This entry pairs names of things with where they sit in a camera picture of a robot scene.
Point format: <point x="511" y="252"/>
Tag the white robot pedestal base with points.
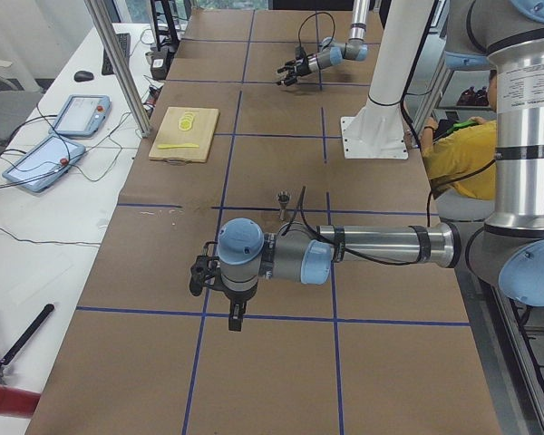
<point x="376" y="131"/>

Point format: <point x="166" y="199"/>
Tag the near blue teach pendant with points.
<point x="45" y="163"/>

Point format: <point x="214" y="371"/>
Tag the wooden cutting board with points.
<point x="202" y="132"/>

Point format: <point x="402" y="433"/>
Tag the black handheld controller tool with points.
<point x="24" y="338"/>

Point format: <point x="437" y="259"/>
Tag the red cylinder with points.
<point x="18" y="403"/>

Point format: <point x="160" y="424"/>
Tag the steel jigger measuring cup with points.
<point x="283" y="199"/>

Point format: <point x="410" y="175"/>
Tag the black box with label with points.
<point x="160" y="63"/>

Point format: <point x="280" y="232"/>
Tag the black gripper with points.
<point x="305" y="66"/>
<point x="237" y="298"/>

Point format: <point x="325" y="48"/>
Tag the person in yellow shirt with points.
<point x="462" y="160"/>

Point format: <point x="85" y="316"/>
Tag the black computer mouse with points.
<point x="83" y="76"/>

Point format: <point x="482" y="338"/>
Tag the yellow plastic knife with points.
<point x="184" y="145"/>

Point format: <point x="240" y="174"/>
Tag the aluminium frame post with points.
<point x="103" y="24"/>

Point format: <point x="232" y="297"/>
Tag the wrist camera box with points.
<point x="300" y="52"/>
<point x="205" y="273"/>

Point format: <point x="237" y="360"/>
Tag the far blue teach pendant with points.
<point x="82" y="116"/>

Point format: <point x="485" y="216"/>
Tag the grey office chair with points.
<point x="15" y="107"/>

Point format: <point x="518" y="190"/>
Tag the blue teach pendant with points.
<point x="45" y="163"/>
<point x="82" y="116"/>

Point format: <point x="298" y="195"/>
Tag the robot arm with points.
<point x="506" y="252"/>
<point x="330" y="51"/>

